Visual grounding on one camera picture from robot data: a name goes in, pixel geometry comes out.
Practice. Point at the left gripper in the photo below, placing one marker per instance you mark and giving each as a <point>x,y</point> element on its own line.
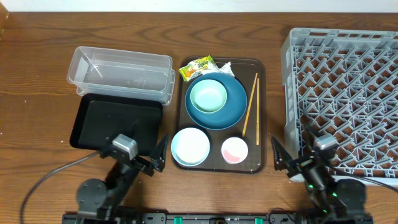
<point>158,163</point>

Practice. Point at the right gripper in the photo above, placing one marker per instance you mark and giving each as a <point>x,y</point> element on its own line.
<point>300,165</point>

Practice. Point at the wooden chopstick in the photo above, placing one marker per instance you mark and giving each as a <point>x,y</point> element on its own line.
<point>257,112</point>
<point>249,106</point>

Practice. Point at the pink cup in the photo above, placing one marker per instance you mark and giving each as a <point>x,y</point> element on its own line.
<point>234,150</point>

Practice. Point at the large blue bowl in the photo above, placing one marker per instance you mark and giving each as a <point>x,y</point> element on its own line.
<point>230,114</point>

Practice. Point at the mint green small bowl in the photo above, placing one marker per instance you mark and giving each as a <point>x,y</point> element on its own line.
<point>208,96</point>

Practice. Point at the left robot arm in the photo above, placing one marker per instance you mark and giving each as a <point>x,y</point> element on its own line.
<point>99,200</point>

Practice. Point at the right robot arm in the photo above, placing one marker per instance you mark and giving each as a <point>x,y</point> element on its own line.
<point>336,201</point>

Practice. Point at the grey dishwasher rack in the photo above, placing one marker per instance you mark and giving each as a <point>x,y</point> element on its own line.
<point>344,82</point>

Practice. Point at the light blue rice bowl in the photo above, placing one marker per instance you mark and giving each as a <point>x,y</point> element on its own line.
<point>190,147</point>

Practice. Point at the black plastic tray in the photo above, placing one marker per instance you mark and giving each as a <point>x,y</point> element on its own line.
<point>101,118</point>

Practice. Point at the brown serving tray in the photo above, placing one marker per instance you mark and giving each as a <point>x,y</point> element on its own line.
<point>244,70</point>

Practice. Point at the yellow green snack wrapper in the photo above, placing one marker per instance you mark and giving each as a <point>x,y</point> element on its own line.
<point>195,67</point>

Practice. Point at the crumpled white tissue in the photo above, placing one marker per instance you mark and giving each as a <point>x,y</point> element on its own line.
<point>213,68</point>

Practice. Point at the clear plastic bin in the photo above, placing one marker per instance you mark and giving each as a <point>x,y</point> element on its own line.
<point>122,73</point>

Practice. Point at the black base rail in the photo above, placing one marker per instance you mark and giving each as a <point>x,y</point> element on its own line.
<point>162,218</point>

